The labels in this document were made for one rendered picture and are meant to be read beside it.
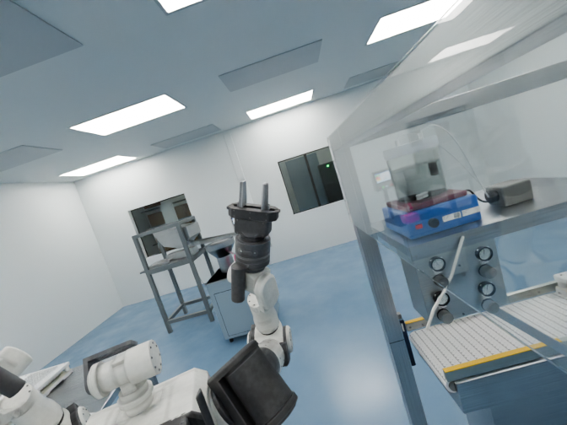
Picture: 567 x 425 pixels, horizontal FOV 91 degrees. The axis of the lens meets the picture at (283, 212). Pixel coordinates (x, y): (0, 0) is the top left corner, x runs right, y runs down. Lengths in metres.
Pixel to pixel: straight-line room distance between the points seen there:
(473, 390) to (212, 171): 5.45
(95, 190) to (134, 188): 0.85
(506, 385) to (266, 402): 0.75
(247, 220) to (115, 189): 6.25
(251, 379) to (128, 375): 0.22
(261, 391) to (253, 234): 0.32
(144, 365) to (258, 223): 0.35
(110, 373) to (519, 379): 1.06
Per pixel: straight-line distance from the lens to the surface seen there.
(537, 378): 1.19
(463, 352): 1.17
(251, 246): 0.66
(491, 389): 1.13
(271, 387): 0.64
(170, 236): 4.22
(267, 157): 5.72
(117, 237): 6.97
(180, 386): 0.70
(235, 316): 3.42
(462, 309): 0.93
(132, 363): 0.65
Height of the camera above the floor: 1.62
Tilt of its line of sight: 6 degrees down
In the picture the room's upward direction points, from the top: 17 degrees counter-clockwise
